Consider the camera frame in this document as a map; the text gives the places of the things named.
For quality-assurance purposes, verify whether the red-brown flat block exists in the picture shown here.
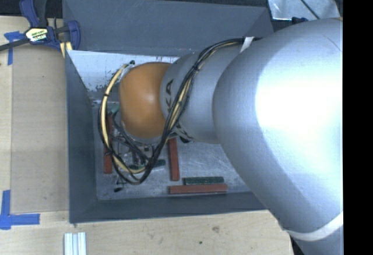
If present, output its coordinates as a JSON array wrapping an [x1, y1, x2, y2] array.
[[167, 183, 229, 195], [168, 137, 181, 182], [103, 114, 114, 175]]

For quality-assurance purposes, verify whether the dark green flat block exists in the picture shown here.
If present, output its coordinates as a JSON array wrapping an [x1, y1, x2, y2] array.
[[182, 176, 225, 186]]

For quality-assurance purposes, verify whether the pale wood flat board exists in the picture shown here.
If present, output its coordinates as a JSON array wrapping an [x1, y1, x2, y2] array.
[[10, 43, 70, 214]]

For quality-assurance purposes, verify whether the grey metal bin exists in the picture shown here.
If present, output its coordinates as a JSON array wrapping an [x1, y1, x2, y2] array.
[[61, 0, 275, 224]]

